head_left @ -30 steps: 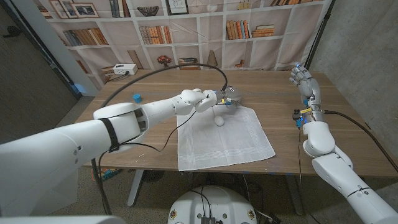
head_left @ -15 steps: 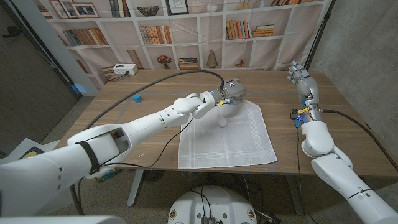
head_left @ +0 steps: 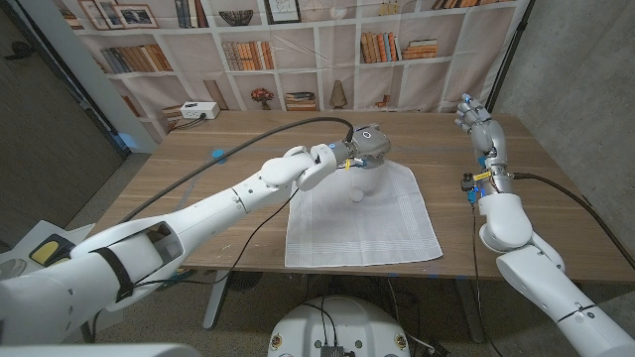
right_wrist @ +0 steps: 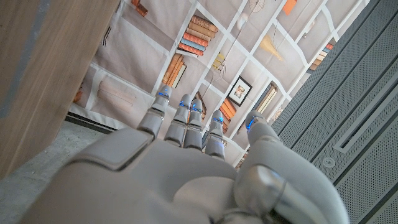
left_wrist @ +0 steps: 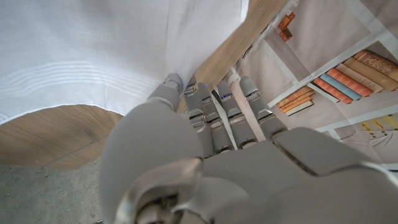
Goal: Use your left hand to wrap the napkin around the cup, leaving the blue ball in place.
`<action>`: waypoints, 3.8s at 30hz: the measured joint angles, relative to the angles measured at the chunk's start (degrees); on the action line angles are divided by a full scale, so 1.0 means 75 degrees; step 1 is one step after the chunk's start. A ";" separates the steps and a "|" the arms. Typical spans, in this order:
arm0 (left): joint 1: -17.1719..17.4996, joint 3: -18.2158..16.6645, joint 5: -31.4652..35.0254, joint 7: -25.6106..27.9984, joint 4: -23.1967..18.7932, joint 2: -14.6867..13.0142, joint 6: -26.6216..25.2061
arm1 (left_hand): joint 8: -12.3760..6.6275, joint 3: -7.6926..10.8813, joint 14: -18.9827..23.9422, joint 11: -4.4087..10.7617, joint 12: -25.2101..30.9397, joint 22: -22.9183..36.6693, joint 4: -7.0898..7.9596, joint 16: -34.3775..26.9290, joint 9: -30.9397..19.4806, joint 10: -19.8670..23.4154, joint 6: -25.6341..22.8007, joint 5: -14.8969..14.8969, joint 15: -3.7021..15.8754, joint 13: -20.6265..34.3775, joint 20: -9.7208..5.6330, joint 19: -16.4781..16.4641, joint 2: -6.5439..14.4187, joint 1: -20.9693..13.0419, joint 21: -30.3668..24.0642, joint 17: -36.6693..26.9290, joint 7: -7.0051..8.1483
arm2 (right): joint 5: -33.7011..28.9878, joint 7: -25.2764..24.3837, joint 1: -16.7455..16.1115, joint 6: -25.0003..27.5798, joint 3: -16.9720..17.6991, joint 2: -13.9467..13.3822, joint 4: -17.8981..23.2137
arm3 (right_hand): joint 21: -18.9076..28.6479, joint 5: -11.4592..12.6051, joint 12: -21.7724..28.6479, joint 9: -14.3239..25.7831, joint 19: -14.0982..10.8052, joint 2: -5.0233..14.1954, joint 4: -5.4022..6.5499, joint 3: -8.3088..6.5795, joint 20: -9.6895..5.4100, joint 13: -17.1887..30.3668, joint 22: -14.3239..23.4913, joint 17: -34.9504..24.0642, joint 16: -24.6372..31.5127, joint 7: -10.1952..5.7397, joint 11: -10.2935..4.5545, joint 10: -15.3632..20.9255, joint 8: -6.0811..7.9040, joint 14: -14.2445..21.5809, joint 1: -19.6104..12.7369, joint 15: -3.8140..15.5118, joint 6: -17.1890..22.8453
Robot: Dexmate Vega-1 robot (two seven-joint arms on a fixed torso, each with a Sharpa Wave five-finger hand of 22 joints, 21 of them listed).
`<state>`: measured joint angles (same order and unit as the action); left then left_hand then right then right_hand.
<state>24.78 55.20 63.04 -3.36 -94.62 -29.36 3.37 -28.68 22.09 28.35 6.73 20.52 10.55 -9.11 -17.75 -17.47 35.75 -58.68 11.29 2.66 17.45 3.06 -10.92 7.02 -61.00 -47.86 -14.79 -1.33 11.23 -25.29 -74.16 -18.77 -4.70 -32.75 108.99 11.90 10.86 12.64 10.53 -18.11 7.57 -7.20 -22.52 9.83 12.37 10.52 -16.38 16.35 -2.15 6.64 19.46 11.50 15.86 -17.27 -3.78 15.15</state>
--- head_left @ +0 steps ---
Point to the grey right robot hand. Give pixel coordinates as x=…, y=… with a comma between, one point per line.
x=488, y=136

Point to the small white cup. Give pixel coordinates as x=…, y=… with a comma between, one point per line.
x=356, y=194

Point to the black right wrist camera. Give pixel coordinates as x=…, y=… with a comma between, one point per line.
x=467, y=182

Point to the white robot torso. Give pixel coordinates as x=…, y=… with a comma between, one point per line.
x=337, y=322

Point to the white floor sheet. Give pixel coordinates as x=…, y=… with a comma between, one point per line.
x=74, y=230

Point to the black backdrop stand pole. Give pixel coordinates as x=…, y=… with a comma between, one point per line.
x=511, y=54

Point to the white box on table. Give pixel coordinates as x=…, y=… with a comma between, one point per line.
x=199, y=110

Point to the printed bookshelf backdrop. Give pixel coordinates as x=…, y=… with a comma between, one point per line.
x=426, y=84

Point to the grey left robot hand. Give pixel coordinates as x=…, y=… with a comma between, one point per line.
x=369, y=144

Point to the dark round floor object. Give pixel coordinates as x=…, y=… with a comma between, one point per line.
x=244, y=280

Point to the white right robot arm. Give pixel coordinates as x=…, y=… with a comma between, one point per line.
x=506, y=223

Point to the grey table leg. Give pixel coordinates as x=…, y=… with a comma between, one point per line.
x=216, y=297
x=469, y=307

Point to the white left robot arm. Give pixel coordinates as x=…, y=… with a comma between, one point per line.
x=208, y=213

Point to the blue cylinder block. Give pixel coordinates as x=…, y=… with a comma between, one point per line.
x=217, y=153

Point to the white cloth napkin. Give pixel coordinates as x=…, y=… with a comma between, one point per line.
x=357, y=233

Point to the yellow black rounded object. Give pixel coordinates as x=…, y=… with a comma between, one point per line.
x=47, y=250

